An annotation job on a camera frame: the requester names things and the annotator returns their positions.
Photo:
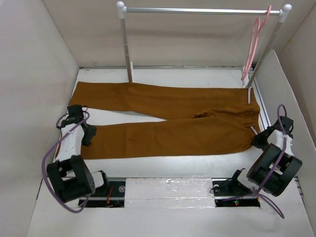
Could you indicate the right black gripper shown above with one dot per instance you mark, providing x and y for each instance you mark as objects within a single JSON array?
[{"x": 256, "y": 142}]

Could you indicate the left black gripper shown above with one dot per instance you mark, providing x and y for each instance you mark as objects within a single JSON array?
[{"x": 91, "y": 132}]

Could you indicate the brown trousers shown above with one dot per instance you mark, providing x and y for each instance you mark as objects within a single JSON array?
[{"x": 191, "y": 121}]

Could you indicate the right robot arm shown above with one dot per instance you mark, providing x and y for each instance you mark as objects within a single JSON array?
[{"x": 276, "y": 166}]

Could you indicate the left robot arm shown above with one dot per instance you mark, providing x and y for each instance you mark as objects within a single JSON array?
[{"x": 69, "y": 175}]

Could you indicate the pink plastic hanger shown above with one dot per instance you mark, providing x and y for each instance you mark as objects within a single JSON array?
[{"x": 256, "y": 29}]

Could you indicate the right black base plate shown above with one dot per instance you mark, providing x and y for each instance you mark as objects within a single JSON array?
[{"x": 232, "y": 195}]

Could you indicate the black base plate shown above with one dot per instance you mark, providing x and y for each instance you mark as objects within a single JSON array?
[
  {"x": 232, "y": 195},
  {"x": 113, "y": 198}
]

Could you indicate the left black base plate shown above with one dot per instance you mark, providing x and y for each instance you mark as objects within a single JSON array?
[{"x": 113, "y": 198}]

